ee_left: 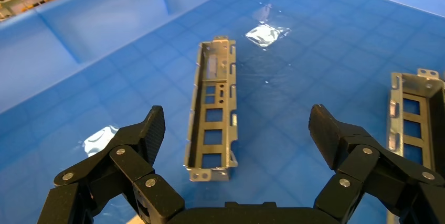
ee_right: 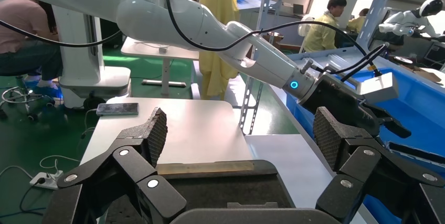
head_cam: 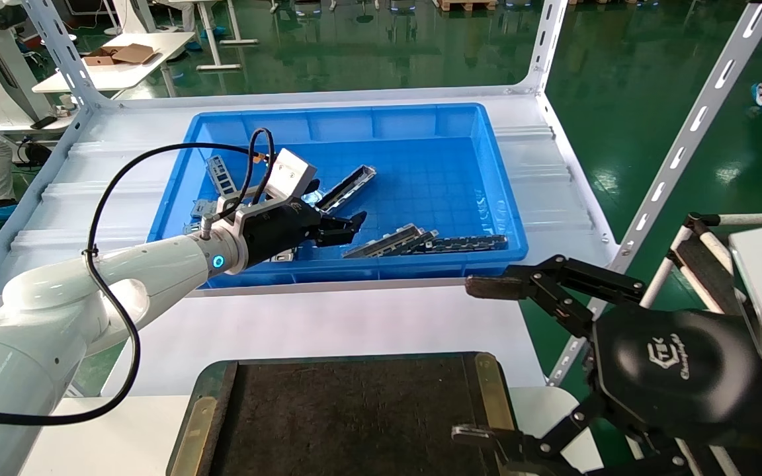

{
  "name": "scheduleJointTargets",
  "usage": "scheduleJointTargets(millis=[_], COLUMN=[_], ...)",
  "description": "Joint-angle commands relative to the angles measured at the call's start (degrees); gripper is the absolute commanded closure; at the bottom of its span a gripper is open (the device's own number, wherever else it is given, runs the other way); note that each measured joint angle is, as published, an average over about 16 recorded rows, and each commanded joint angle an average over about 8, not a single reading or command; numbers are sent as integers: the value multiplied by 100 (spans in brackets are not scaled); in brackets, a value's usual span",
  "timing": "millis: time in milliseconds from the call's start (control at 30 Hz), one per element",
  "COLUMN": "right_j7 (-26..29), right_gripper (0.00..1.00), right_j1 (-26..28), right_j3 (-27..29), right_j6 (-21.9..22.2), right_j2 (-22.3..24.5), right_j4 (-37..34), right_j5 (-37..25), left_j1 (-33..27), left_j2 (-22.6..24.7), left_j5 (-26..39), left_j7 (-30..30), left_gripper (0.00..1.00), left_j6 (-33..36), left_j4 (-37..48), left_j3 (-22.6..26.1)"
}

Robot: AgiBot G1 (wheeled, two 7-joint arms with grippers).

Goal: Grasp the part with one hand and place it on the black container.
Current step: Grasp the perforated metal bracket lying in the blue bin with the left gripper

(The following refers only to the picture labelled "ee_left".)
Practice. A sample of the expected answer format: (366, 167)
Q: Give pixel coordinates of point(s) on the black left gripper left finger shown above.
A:
(104, 166)

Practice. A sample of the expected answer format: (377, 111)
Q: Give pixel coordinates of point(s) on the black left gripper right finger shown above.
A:
(361, 166)

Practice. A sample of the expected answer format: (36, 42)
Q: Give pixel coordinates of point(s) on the grey perforated metal channel bracket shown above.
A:
(426, 83)
(213, 126)

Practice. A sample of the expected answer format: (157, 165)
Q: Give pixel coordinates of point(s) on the blue plastic bin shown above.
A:
(313, 76)

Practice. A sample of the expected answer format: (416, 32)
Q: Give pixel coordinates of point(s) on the clear plastic film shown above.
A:
(266, 34)

